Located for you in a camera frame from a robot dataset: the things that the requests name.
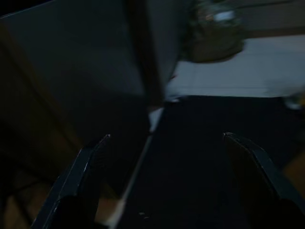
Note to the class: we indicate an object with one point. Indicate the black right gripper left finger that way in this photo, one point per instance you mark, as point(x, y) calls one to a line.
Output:
point(69, 181)

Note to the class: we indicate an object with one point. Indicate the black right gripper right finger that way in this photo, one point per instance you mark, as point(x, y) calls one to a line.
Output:
point(257, 181)

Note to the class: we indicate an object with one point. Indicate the dark blue carpet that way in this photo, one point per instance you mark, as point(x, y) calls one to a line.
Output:
point(202, 143)

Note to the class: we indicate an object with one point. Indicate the long white tape strip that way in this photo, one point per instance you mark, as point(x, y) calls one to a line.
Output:
point(155, 119)

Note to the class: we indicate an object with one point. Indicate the grey metal cabinet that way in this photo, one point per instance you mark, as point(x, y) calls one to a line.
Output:
point(71, 47)

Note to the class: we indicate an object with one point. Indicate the green plastic bag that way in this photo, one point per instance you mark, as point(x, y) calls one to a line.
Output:
point(214, 40)

